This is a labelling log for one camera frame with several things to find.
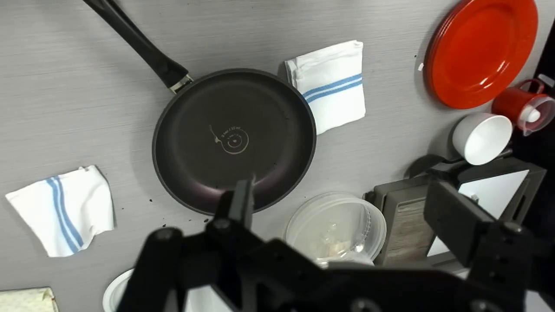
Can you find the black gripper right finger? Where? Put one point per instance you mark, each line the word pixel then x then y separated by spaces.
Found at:
pixel 496 254

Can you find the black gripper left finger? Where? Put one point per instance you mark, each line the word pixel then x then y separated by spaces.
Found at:
pixel 191 266

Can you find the white towel with blue stripes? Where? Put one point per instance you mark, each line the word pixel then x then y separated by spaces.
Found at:
pixel 335 63
pixel 87 202

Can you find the black frying pan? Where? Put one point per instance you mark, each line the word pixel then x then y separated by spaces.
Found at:
pixel 191 145

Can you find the grey rectangular box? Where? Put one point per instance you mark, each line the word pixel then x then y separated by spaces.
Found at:
pixel 404 219

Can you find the white ceramic cup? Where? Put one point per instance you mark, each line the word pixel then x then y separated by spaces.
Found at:
pixel 482 139

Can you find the clear plastic container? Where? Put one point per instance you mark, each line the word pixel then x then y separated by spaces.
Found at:
pixel 335 226

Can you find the red plastic cup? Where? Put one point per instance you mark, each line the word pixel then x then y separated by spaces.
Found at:
pixel 513 105

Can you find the pale yellow sponge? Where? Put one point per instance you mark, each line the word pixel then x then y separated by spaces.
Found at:
pixel 26 301

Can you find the red plate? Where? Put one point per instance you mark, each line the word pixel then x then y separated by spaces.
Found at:
pixel 479 53

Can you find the black frame with white panel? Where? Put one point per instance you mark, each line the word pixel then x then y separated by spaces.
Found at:
pixel 491 193

